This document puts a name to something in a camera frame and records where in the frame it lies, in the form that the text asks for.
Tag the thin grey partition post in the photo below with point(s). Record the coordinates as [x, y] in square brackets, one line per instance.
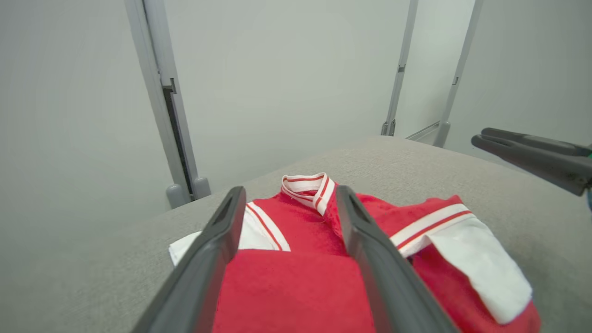
[458, 74]

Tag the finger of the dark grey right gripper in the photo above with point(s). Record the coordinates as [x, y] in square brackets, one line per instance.
[555, 166]
[532, 140]

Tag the red white basketball jersey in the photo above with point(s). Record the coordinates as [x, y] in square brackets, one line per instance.
[300, 286]

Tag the grey bracket at right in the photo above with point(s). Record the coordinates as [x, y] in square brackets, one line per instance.
[398, 74]

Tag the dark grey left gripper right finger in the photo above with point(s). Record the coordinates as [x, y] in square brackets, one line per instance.
[388, 286]

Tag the grey partition base rail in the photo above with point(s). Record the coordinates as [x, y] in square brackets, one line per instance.
[423, 132]

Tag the grey double partition post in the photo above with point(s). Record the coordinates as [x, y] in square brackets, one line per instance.
[162, 69]

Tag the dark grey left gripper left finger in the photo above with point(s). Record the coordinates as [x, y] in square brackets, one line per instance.
[203, 277]

